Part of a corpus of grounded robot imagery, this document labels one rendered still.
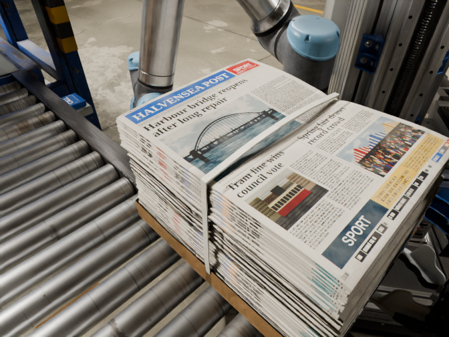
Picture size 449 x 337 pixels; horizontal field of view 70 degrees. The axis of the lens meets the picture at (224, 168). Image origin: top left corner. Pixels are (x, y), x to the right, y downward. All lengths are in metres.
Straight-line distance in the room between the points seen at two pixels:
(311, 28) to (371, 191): 0.48
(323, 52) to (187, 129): 0.42
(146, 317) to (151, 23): 0.50
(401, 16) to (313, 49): 0.23
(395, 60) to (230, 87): 0.49
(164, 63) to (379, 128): 0.41
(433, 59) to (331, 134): 0.52
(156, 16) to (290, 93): 0.28
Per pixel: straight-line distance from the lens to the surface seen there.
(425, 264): 0.64
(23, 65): 1.41
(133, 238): 0.62
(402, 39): 0.89
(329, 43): 0.77
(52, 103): 1.08
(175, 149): 0.40
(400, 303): 0.57
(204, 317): 0.53
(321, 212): 0.34
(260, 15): 0.85
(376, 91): 0.95
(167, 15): 0.64
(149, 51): 0.67
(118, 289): 0.57
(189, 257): 0.53
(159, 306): 0.55
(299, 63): 0.77
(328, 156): 0.41
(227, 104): 0.49
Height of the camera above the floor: 1.28
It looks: 41 degrees down
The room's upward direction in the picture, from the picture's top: straight up
